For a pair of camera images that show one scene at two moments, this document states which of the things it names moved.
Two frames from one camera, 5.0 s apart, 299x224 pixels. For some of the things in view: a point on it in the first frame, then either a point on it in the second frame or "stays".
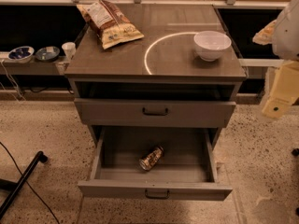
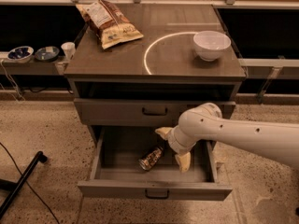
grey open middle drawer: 188,170 stays
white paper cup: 69,49 stays
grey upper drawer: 154,113 stays
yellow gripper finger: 266,35 -> 163,132
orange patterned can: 150,160 stays
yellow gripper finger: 285,90 -> 184,160
